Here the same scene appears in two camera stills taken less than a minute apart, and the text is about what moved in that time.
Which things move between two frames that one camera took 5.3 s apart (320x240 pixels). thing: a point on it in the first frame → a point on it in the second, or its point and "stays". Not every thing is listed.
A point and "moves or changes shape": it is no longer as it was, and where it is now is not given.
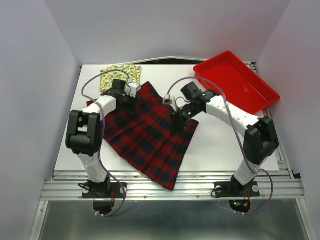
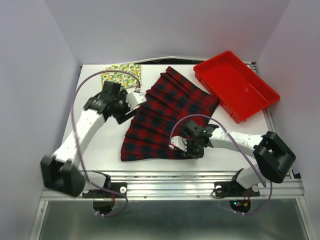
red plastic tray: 238,82 stays
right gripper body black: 187,112 → 194,149
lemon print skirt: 130,73 stays
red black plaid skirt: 144,130 moves or changes shape
